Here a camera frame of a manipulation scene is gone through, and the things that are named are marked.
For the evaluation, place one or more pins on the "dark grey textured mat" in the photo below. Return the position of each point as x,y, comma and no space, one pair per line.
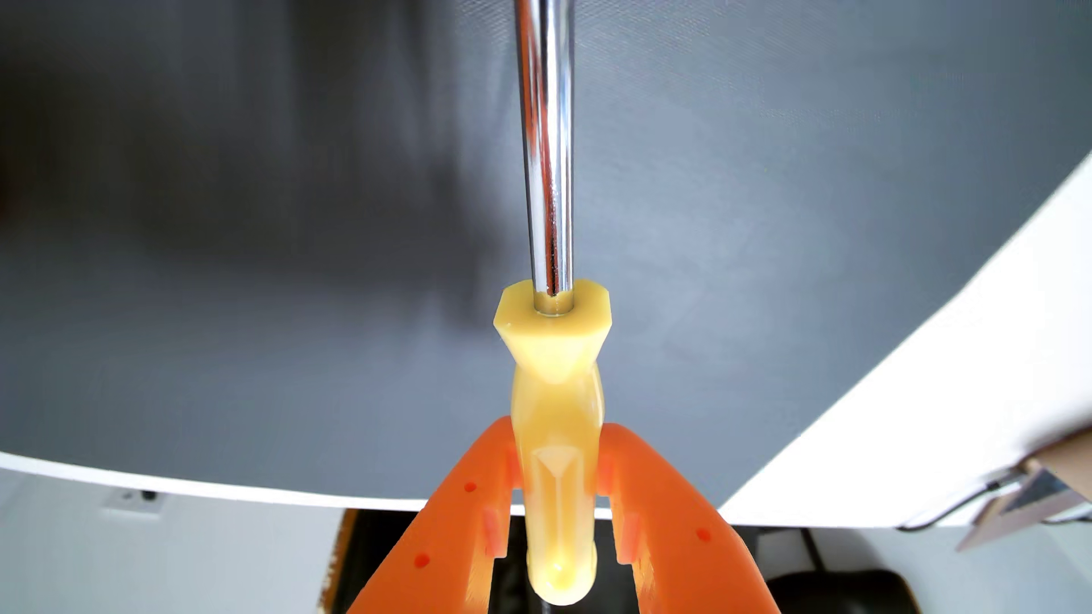
256,298

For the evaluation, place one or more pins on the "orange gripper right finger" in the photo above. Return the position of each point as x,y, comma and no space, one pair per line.
682,546

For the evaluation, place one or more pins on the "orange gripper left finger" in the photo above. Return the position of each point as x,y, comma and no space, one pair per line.
444,537

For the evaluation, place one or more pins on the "brown cardboard box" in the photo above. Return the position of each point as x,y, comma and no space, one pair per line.
1058,477

